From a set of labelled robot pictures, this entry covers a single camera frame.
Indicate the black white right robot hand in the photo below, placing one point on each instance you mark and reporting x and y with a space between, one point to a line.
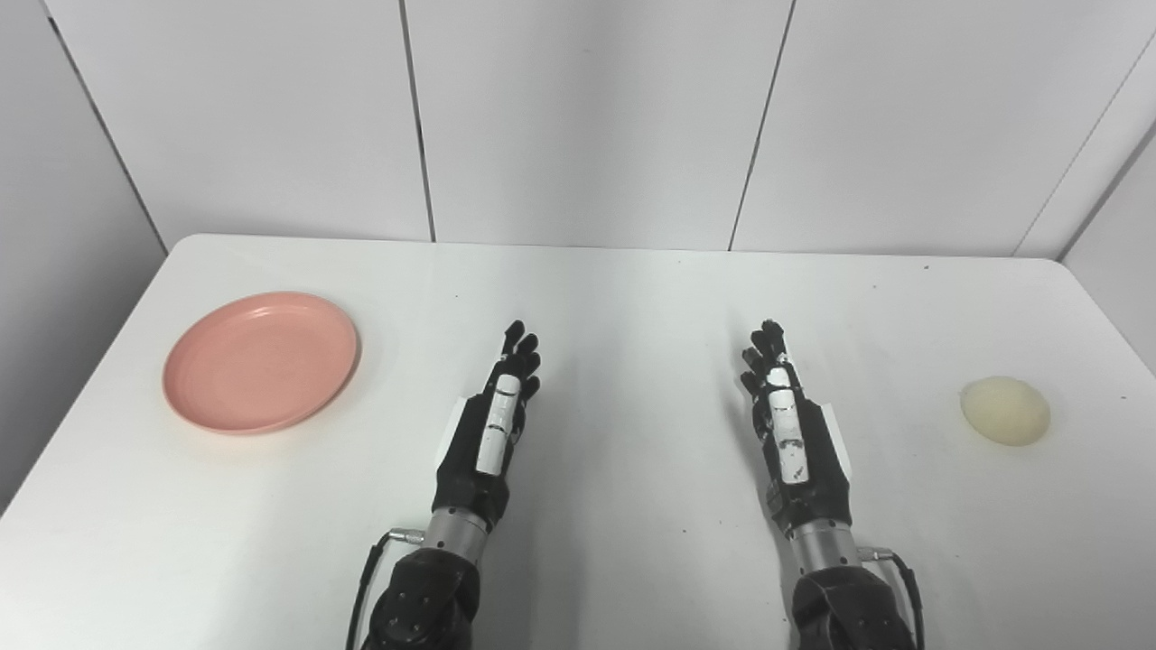
795 451

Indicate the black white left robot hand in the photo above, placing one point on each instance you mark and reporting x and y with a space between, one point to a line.
479 451

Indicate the white steamed bun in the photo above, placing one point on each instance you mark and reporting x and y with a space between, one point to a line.
1004 411

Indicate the pink round plate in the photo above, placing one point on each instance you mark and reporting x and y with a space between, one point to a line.
261 362

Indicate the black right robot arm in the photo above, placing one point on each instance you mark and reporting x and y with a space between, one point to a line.
840 587

